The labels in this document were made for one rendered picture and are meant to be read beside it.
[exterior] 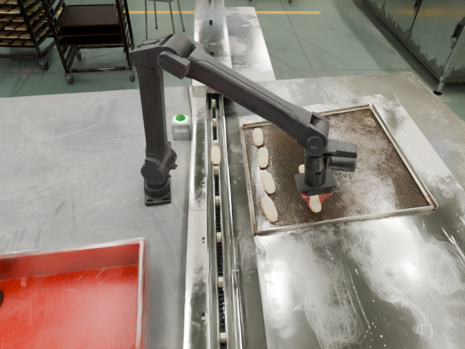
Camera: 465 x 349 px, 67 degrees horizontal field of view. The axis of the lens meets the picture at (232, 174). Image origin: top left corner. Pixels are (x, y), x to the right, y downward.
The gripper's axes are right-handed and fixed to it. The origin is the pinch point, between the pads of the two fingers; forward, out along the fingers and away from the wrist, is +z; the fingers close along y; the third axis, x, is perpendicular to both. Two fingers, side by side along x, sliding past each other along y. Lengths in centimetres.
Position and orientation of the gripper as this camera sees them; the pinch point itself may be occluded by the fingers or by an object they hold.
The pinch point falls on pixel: (314, 201)
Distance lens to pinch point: 103.7
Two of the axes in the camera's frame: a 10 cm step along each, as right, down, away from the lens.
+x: -0.9, -6.9, 7.2
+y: 9.9, -1.6, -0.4
